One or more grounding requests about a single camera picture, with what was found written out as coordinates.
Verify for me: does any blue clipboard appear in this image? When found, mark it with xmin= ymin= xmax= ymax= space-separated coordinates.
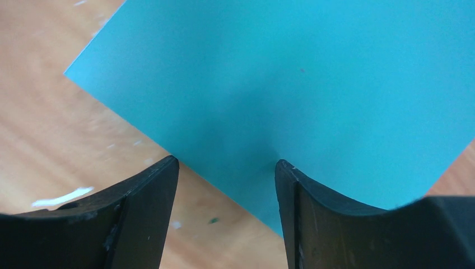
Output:
xmin=65 ymin=1 xmax=474 ymax=234

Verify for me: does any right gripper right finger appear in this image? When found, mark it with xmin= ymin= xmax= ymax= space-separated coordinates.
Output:
xmin=275 ymin=159 xmax=474 ymax=268

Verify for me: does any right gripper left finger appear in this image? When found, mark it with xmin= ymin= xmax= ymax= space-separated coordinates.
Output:
xmin=1 ymin=156 xmax=179 ymax=268

